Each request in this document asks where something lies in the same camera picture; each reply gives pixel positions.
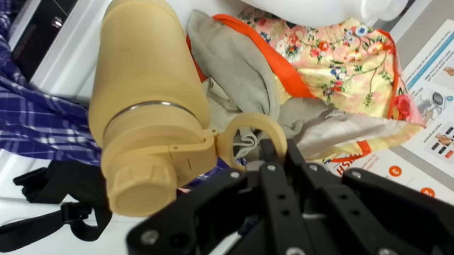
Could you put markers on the black clothes pile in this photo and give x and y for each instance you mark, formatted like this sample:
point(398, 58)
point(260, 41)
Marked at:
point(80, 192)

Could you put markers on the beige cloth in bag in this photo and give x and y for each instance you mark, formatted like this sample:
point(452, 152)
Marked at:
point(264, 104)

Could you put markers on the yellow water bottle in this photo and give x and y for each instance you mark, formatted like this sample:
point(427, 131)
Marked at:
point(148, 111)

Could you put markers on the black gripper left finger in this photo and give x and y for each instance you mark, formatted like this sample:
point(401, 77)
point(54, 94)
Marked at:
point(240, 213)

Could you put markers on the wall instruction poster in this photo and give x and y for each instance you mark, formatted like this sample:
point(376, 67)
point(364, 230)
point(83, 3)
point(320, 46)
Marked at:
point(425, 163)

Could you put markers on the blue plaid trousers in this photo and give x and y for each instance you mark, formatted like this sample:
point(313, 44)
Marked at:
point(35, 124)

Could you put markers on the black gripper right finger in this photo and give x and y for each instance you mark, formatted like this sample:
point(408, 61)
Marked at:
point(368, 214)

